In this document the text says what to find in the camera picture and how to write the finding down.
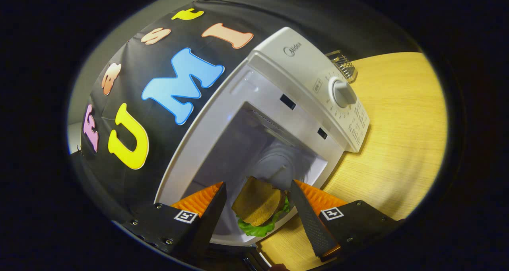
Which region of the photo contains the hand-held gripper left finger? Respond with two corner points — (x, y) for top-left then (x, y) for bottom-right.
(121, 181), (227, 259)

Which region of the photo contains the metal wire holder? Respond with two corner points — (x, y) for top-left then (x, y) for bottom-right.
(325, 50), (358, 84)

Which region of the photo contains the brown bread lettuce sandwich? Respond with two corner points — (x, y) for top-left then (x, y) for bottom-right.
(232, 176), (293, 237)

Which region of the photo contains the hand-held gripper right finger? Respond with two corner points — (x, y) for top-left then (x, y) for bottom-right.
(289, 179), (402, 263)

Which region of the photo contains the white microwave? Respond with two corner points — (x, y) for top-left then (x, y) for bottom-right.
(154, 27), (370, 246)

